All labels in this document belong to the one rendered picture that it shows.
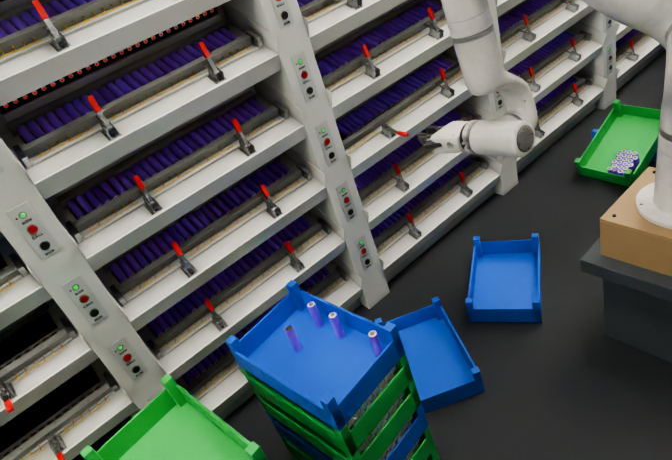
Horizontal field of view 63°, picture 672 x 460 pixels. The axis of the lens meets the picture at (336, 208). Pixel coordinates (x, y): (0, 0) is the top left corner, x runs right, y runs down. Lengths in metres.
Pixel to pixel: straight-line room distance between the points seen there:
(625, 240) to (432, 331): 0.61
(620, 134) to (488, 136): 1.03
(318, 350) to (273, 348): 0.11
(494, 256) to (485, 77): 0.78
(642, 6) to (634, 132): 1.14
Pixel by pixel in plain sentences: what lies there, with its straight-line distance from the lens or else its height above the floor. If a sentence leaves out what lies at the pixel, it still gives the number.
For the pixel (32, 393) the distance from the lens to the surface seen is 1.41.
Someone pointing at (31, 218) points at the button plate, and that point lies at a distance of 1.23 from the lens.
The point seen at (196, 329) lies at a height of 0.31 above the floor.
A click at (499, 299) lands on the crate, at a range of 1.74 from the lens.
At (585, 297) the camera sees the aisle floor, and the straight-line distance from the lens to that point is 1.74.
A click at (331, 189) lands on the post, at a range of 1.53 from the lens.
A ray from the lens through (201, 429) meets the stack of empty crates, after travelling 1.17.
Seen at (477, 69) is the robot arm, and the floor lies 0.76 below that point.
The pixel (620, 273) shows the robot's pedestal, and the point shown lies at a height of 0.28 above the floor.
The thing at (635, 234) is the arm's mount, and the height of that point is 0.37.
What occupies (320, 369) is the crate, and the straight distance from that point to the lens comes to 1.14.
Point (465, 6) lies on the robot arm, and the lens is 1.22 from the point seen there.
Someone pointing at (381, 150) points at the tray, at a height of 0.47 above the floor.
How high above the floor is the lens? 1.23
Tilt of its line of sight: 32 degrees down
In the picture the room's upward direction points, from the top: 19 degrees counter-clockwise
